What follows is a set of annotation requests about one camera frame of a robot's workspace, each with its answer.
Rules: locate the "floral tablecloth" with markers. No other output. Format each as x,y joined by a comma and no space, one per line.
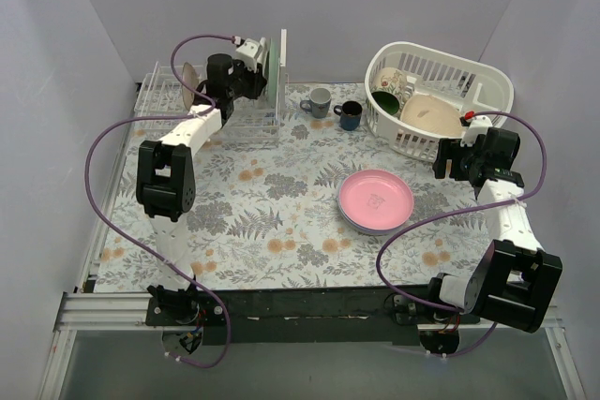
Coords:
266,214

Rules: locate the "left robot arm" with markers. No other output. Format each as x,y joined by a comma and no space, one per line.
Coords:
166,187

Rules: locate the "white plate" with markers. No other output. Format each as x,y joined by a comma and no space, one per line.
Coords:
266,65

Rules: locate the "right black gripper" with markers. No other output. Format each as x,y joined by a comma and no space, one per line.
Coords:
446,160

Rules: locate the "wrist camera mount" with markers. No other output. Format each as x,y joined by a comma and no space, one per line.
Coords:
473,126
253,53

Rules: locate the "white wire dish rack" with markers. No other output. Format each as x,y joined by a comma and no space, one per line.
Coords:
252,121

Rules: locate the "blue plate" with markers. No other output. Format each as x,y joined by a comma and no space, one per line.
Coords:
372,232

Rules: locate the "white plastic basket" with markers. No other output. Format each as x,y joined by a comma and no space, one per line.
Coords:
464,84

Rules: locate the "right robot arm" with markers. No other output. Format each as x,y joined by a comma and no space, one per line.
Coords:
515,280

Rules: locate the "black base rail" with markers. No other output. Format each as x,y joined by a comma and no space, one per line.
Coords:
307,315

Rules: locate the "green plate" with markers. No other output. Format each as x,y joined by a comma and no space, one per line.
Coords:
273,74

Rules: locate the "grey mug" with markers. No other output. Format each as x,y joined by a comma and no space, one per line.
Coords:
318,103

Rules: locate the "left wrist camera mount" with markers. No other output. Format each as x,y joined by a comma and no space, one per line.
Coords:
253,53

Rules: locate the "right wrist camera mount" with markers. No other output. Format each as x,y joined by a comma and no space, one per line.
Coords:
473,126

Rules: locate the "cream leaf-shaped dish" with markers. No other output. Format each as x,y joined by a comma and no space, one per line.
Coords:
433,115

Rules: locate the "floral mug green inside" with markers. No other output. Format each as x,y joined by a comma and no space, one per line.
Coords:
388,88

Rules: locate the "pink plate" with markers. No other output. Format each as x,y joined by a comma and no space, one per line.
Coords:
376,200

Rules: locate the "clear glass plate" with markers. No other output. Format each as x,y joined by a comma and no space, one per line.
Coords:
191,82

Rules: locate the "dark blue mug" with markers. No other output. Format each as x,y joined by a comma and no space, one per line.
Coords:
350,114

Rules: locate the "white cutting board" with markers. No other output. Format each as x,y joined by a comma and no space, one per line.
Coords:
283,48

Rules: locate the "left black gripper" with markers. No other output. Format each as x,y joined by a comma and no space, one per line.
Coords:
258,82

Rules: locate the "aluminium frame rail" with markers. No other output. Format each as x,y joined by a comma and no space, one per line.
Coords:
103,312

